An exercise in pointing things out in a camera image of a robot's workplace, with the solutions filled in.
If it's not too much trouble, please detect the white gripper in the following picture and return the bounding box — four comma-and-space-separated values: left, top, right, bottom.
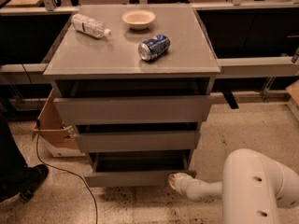
168, 173, 194, 195

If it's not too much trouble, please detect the grey bottom drawer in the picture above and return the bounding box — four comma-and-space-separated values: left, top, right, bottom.
84, 149, 196, 188

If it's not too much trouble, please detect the grey drawer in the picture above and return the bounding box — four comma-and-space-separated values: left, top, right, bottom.
74, 131, 201, 153
54, 96, 211, 125
84, 149, 196, 188

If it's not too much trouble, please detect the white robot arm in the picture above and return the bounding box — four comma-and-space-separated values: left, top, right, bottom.
168, 148, 299, 224

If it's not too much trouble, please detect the grey middle drawer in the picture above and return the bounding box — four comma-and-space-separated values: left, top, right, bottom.
74, 131, 201, 153

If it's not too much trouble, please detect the grey drawer cabinet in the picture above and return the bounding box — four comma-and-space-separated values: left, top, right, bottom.
42, 4, 221, 166

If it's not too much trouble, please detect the grey top drawer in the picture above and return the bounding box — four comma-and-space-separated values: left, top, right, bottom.
54, 96, 211, 125

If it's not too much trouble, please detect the brown cardboard box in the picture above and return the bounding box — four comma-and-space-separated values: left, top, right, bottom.
33, 91, 84, 158

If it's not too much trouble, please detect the blue soda can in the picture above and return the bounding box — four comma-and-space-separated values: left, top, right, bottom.
138, 35, 170, 61

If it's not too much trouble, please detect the black shoe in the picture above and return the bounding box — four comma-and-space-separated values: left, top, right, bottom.
0, 164, 49, 202

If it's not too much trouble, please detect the dark trouser leg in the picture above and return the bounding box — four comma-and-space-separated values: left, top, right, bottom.
0, 114, 26, 185

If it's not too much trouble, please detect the white paper bowl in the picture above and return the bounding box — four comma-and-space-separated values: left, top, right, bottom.
121, 9, 156, 30

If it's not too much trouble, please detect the clear plastic water bottle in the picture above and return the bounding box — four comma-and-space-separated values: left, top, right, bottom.
71, 13, 111, 39

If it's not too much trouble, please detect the black floor cable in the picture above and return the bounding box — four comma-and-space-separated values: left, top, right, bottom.
20, 63, 99, 224

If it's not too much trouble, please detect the grey metal railing frame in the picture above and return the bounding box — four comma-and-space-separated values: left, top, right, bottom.
0, 0, 299, 110

